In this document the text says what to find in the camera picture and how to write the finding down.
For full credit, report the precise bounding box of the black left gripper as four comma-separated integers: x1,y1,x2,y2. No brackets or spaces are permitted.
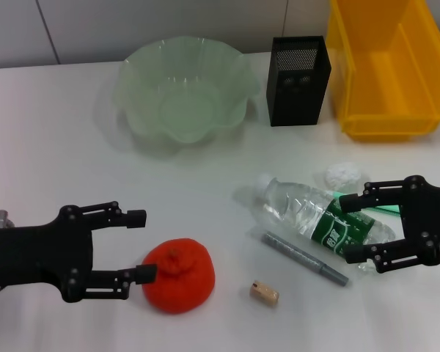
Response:
0,200,158,304

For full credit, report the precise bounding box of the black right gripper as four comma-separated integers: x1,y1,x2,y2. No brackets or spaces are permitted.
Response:
339,175,440,274

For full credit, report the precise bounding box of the white paper ball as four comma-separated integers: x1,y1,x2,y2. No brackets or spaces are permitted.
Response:
324,161,364,191

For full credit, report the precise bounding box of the clear green-label water bottle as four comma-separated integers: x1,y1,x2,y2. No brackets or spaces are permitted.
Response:
255,175,397,272

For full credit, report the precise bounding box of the red-orange orange fruit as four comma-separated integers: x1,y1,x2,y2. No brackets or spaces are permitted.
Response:
142,238,216,315

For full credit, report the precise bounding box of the green white pen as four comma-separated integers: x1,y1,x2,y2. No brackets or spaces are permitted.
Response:
331,188,403,217

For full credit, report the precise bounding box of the grey marker pen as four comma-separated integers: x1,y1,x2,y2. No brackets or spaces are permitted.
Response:
260,230,350,287

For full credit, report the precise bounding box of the black mesh pen holder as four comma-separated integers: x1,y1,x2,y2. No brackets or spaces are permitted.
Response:
266,35,332,128

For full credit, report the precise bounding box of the pale green glass fruit bowl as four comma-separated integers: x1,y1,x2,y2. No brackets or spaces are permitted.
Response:
112,35,261,144

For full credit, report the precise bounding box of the small beige cork piece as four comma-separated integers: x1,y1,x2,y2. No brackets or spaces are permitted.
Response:
249,280,281,304

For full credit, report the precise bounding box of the yellow plastic bin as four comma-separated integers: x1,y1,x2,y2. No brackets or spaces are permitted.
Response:
326,0,440,142

